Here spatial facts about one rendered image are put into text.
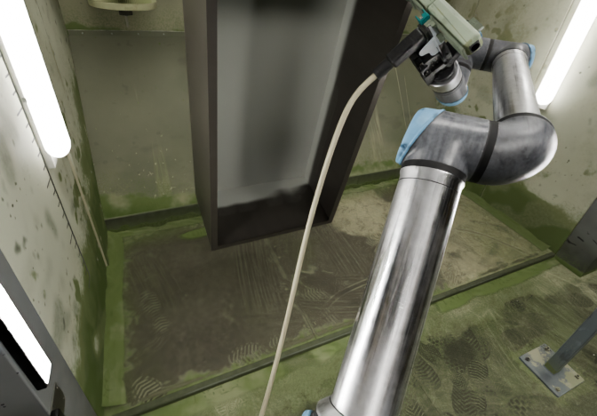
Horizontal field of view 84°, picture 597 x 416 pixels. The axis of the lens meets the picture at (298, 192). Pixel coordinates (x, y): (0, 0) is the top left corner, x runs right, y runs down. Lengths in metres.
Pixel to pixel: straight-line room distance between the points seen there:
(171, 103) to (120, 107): 0.30
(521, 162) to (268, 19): 0.97
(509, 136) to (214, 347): 1.46
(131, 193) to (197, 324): 0.93
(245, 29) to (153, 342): 1.39
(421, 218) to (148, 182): 1.91
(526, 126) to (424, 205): 0.23
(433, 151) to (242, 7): 0.89
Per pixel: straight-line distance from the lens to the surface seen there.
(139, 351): 1.79
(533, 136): 0.70
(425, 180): 0.61
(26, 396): 1.08
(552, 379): 2.14
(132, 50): 2.44
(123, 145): 2.31
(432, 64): 0.99
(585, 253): 2.79
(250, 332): 1.75
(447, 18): 0.89
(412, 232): 0.59
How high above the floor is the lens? 1.51
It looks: 34 degrees down
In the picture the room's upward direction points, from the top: 5 degrees clockwise
